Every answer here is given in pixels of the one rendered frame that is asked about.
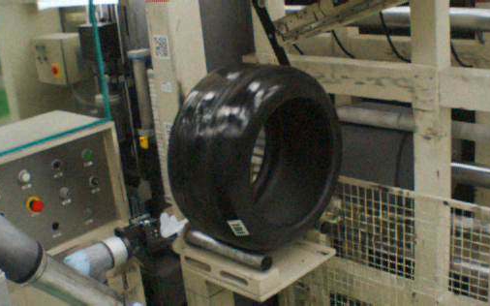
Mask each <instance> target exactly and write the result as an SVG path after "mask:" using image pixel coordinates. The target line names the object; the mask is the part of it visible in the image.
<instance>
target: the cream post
mask: <svg viewBox="0 0 490 306"><path fill-rule="evenodd" d="M144 6H145V11H146V17H147V20H146V23H147V29H148V36H149V42H150V48H151V54H152V60H151V61H152V67H153V74H154V79H155V86H156V92H157V99H158V106H159V117H160V124H161V130H162V137H163V143H164V148H165V156H166V163H167V168H168V144H167V139H166V132H165V126H164V122H165V123H170V124H174V121H175V116H176V114H177V111H178V110H179V108H180V107H181V105H182V103H183V102H184V100H185V99H186V97H187V96H188V94H189V93H190V91H191V90H192V89H193V88H194V87H195V85H196V84H197V83H198V82H199V81H200V80H201V79H202V78H204V77H205V76H206V75H207V71H206V64H205V56H204V48H203V41H202V33H201V18H200V10H199V0H144ZM166 35H168V54H169V59H161V58H155V55H154V43H153V36H166ZM161 81H162V82H170V86H171V91H162V83H161ZM170 194H171V200H172V205H173V213H174V216H175V218H176V219H177V221H178V222H180V221H182V220H184V219H185V217H184V216H183V215H182V213H181V212H180V210H179V209H178V207H177V205H176V201H175V200H174V197H173V195H172V192H171V189H170ZM182 270H183V267H182ZM183 276H184V283H185V289H186V295H187V301H188V306H234V304H233V291H232V290H230V289H228V288H223V287H221V286H218V285H217V284H215V283H212V282H210V281H208V280H205V279H203V278H201V277H200V276H198V275H193V274H191V273H188V272H186V271H185V270H183Z"/></svg>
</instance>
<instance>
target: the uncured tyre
mask: <svg viewBox="0 0 490 306"><path fill-rule="evenodd" d="M263 125H264V131H265V147H264V154H263V159H262V163H261V165H260V170H259V172H258V174H257V176H256V178H255V180H254V182H253V185H252V186H251V164H252V158H253V149H254V146H255V143H256V140H257V138H258V135H259V133H260V130H261V128H262V126H263ZM341 161H342V133H341V128H340V123H339V119H338V115H337V110H336V108H335V106H334V105H333V103H332V101H331V99H330V97H329V95H328V93H326V91H325V90H324V88H323V87H322V85H321V84H320V82H319V81H318V80H317V79H316V78H315V77H314V76H310V75H309V74H307V73H305V72H303V71H301V70H299V69H297V68H295V67H291V66H284V65H271V64H260V63H247V62H241V63H234V64H231V65H228V66H225V67H222V68H220V69H217V70H215V71H213V72H211V73H209V74H208V75H206V76H205V77H204V78H202V79H201V80H200V81H199V82H198V83H197V84H196V85H195V87H194V88H193V89H192V90H191V91H190V93H189V94H188V96H187V97H186V99H185V100H184V102H183V103H182V105H181V107H180V108H179V110H178V111H177V114H176V116H175V121H174V124H173V126H172V130H171V133H170V138H169V143H168V181H169V185H170V188H171V192H172V195H173V197H174V200H175V201H176V205H177V207H178V209H179V210H180V212H181V213H182V215H183V216H184V217H185V219H187V220H188V221H189V222H190V223H191V224H193V225H194V226H195V227H196V229H197V230H199V231H200V232H202V233H204V234H206V235H208V236H212V237H215V238H218V239H221V240H223V241H226V242H228V243H231V244H233V245H236V246H238V247H241V248H244V249H247V250H250V251H254V252H256V251H272V250H281V249H284V248H285V247H287V246H289V245H291V244H292V243H293V242H295V241H296V240H298V239H299V238H300V237H301V236H302V235H303V234H304V233H305V232H308V231H309V230H310V229H311V228H312V227H313V226H314V225H315V224H316V223H317V221H318V220H319V219H320V217H321V215H322V214H323V212H324V211H325V209H326V207H327V206H328V204H329V202H330V200H331V198H332V197H333V194H334V192H335V189H336V186H337V182H338V176H339V171H340V166H341ZM232 221H240V222H242V224H243V226H244V227H245V229H246V231H248V233H249V235H241V236H235V234H234V233H233V231H232V228H231V226H230V224H229V223H228V222H232Z"/></svg>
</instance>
